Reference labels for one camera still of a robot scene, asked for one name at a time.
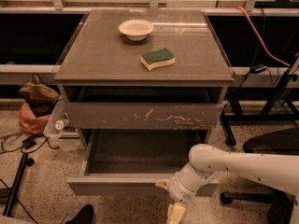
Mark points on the black table frame right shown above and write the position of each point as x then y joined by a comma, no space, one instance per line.
280,97

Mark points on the black office chair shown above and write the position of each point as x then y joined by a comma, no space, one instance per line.
284,142

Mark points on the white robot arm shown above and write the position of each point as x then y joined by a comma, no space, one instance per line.
279,172

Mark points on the white bowl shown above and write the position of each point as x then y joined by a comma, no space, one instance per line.
136,30

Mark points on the black stand leg left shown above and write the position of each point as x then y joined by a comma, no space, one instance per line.
9,195

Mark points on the grey drawer cabinet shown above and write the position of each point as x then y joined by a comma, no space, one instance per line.
103,65

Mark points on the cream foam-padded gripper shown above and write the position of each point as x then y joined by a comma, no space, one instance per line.
177,188

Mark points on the brown and orange cloth bag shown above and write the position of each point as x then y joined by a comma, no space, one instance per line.
40,100

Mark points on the black power adapter on floor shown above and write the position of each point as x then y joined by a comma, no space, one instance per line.
28,142

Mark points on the black power brick on ledge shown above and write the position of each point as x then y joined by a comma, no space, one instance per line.
256,69

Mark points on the scratched grey upper drawer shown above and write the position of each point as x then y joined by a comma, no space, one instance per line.
143,116

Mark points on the green and yellow sponge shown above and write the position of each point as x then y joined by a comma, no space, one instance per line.
157,59

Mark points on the clear plastic storage bin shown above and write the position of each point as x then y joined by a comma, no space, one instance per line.
60,130

